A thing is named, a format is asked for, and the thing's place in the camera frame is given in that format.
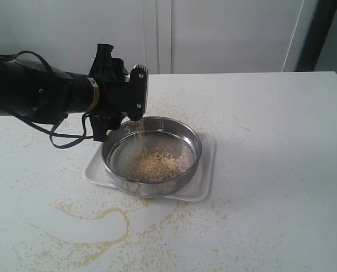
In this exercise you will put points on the round steel sieve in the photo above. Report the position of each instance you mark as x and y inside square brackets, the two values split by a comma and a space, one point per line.
[154, 157]

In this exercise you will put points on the white rectangular plastic tray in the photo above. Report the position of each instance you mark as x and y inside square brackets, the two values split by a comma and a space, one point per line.
[196, 190]

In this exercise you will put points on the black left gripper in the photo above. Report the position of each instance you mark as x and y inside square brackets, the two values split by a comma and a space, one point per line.
[110, 75]

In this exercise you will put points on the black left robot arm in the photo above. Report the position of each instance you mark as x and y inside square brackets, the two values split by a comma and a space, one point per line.
[42, 96]

